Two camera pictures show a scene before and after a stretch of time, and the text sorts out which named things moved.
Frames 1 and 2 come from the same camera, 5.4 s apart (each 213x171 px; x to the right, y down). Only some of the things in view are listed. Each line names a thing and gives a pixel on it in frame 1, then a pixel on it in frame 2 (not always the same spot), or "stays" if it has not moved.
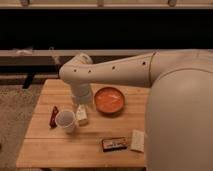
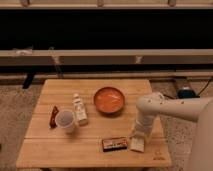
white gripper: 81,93 -> 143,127
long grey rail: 58,57 stays
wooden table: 108,132 stays
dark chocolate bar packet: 115,145 stays
